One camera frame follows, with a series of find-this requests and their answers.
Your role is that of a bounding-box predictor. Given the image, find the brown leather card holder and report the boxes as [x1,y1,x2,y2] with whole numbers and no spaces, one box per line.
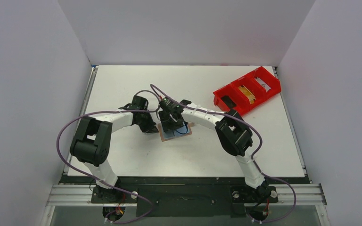
[157,123,194,142]

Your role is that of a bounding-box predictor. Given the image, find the white patterned card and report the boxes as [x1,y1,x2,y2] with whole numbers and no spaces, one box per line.
[255,77,271,92]

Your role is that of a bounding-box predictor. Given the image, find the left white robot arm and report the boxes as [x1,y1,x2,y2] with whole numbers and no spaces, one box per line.
[70,95,159,202]

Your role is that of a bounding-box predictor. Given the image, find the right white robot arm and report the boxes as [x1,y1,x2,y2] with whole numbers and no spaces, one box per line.
[159,97,266,201]

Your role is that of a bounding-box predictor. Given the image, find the black card in bin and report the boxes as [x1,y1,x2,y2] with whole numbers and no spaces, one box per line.
[221,96,237,109]

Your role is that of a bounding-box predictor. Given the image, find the yellow card in bin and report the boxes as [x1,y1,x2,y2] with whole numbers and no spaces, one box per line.
[238,85,256,105]

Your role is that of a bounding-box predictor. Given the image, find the red three-compartment bin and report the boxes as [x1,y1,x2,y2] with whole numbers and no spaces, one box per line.
[213,66,281,116]

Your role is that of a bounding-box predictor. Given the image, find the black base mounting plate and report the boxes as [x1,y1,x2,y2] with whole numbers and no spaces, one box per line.
[91,177,279,219]

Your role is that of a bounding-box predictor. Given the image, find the aluminium frame rail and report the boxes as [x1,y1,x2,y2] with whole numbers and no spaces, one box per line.
[46,184,327,206]

